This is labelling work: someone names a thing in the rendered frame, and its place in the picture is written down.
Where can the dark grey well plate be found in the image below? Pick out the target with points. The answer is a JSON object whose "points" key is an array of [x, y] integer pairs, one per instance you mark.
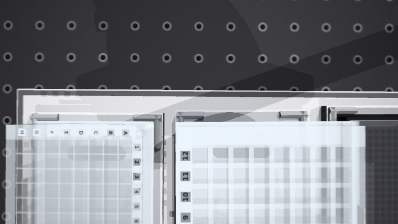
{"points": [[381, 165]]}

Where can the dark grey perforated base plate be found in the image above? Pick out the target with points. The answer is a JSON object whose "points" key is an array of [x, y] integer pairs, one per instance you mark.
{"points": [[247, 45]]}

